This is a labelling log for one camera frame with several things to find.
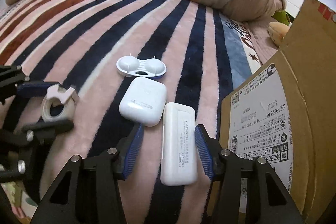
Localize green plush toy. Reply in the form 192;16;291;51
272;10;291;26

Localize pink tape dispenser with roll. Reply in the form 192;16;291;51
41;84;79;122

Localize striped pink fleece blanket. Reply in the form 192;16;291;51
0;0;263;224

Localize white contact lens case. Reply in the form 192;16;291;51
116;55;167;79

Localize white earbuds case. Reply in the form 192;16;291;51
119;77;167;127

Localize orange plush toy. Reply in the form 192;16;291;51
268;22;290;47

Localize white rectangular case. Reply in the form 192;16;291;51
160;102;198;186

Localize brown cardboard box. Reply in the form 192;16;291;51
207;0;335;223

